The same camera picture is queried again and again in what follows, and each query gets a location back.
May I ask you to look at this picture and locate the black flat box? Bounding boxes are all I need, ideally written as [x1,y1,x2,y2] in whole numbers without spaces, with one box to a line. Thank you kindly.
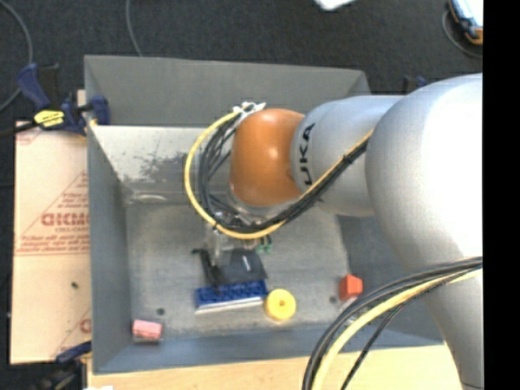
[191,247,270,289]

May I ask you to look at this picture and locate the grey metal bin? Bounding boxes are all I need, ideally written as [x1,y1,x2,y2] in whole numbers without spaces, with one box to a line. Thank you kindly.
[83,54,448,375]

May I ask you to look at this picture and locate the yellow ring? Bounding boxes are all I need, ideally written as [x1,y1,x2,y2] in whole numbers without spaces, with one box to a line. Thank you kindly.
[263,288,298,322]

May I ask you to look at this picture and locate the orange block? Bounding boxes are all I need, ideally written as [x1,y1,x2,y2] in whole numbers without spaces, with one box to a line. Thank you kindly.
[338,274,364,302]

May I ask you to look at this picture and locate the brown cardboard board, red print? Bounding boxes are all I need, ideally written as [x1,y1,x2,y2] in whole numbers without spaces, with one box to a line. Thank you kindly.
[8,120,93,366]

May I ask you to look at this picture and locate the pink sponge block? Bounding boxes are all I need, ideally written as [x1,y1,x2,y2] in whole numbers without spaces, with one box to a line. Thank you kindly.
[131,318,164,343]

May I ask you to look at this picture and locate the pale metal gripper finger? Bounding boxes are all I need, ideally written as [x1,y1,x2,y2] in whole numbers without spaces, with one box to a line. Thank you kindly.
[205,226,227,268]

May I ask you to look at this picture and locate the blue studded toy brick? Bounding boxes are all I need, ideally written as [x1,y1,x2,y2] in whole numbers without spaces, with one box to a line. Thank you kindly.
[193,279,270,315]

